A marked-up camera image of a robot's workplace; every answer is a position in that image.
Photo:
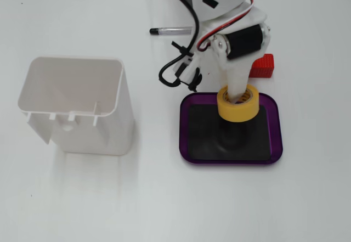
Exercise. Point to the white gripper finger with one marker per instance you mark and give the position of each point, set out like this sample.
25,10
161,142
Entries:
238,80
220,47

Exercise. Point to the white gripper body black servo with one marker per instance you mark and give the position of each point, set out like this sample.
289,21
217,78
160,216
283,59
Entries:
238,44

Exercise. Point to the yellow masking tape roll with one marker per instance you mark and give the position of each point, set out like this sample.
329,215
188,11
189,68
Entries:
235,114

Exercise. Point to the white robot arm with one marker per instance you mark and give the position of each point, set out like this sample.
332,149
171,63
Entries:
219,14

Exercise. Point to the white plastic box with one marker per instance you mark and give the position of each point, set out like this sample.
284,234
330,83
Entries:
96,137

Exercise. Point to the red studded block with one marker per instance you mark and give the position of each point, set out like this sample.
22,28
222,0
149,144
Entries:
264,66

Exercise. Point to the black zip tie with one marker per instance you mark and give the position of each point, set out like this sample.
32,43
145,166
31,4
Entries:
193,83
181,48

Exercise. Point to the clear black ballpoint pen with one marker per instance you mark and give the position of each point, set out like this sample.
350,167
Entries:
170,30

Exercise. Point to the purple metal tray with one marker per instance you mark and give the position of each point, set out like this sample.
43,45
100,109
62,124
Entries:
275,132

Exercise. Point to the black tray mat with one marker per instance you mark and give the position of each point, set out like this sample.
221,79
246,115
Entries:
205,137

